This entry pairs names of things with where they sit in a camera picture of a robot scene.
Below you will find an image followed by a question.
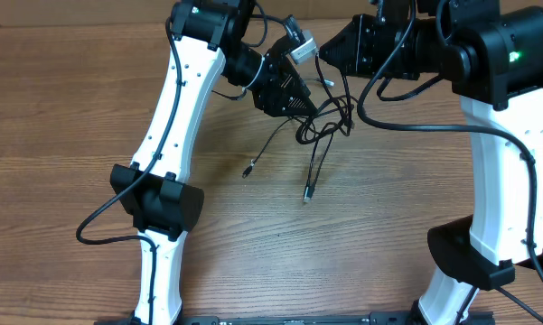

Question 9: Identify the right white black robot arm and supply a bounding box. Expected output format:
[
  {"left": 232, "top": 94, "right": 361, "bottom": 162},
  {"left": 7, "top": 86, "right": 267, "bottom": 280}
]
[{"left": 319, "top": 0, "right": 543, "bottom": 324}]

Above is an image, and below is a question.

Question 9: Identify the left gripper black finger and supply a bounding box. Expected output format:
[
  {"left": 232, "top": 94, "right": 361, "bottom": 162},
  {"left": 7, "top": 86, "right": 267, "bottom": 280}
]
[
  {"left": 273, "top": 107, "right": 317, "bottom": 117},
  {"left": 280, "top": 70, "right": 312, "bottom": 108}
]

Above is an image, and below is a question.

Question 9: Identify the black USB cable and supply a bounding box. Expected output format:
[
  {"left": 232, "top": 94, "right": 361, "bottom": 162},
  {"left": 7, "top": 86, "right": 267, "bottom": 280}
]
[{"left": 295, "top": 51, "right": 359, "bottom": 204}]

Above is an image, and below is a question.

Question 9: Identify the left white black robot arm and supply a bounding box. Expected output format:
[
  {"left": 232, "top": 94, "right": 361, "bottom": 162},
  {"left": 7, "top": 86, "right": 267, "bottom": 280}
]
[{"left": 110, "top": 1, "right": 317, "bottom": 324}]

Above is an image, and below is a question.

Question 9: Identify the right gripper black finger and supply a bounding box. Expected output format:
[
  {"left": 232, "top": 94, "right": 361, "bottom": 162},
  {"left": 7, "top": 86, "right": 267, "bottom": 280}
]
[
  {"left": 319, "top": 14, "right": 361, "bottom": 63},
  {"left": 327, "top": 60, "right": 357, "bottom": 76}
]

